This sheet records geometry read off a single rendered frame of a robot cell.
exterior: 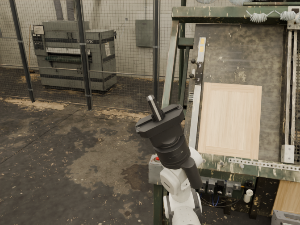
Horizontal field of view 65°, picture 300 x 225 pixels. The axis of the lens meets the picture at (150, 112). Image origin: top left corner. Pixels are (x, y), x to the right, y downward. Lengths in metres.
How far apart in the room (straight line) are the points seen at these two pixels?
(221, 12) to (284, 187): 1.53
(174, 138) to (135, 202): 2.17
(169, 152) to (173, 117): 0.09
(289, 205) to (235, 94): 1.06
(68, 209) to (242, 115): 1.94
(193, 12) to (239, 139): 1.10
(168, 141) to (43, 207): 2.41
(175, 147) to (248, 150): 1.37
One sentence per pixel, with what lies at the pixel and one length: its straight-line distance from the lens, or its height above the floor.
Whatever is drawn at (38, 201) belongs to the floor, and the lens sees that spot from 3.00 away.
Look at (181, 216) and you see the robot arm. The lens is 0.83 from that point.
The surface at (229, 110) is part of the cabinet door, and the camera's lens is 1.96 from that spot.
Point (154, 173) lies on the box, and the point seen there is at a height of 0.85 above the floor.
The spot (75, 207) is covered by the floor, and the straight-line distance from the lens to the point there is 2.79.
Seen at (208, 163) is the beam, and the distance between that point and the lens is 1.87.
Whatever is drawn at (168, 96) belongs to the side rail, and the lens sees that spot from 1.95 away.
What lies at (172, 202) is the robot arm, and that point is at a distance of 0.91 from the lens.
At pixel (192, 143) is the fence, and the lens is 1.88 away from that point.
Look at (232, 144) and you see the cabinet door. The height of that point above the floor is 0.96.
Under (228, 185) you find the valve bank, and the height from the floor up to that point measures 0.76.
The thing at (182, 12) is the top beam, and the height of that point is 1.88.
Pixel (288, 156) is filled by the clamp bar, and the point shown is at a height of 0.96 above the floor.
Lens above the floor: 1.90
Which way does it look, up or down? 23 degrees down
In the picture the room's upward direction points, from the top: straight up
